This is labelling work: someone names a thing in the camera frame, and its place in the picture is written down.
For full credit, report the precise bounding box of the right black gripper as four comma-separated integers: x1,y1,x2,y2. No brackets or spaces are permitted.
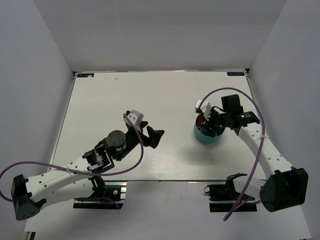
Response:
198,107,230,138

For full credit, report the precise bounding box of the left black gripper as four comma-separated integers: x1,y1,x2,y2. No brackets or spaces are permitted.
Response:
115,120,164,161

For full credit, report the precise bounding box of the red lip gloss tube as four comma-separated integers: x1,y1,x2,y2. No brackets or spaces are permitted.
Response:
195,115,203,128

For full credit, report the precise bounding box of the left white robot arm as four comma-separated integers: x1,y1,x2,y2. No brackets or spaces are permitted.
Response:
11,121,165,221

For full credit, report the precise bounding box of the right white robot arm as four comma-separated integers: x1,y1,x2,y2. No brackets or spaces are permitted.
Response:
195,94,309,212

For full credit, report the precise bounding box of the teal round organizer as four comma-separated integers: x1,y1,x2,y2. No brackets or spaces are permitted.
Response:
193,114,225,144

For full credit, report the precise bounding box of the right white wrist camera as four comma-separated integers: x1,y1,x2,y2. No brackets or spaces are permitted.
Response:
195,99,212,120

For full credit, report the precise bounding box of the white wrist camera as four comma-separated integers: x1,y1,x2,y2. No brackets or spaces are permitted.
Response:
125,110,144,132
195,99,212,120

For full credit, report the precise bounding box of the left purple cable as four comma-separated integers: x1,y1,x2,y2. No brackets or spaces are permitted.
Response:
0,114,145,210

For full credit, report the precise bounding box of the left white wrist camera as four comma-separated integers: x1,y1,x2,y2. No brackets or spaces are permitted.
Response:
125,110,144,132

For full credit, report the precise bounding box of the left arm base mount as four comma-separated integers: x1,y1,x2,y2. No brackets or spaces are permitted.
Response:
73,181,127,210

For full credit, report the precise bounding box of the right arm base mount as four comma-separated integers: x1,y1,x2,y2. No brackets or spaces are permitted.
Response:
203,173,257,213

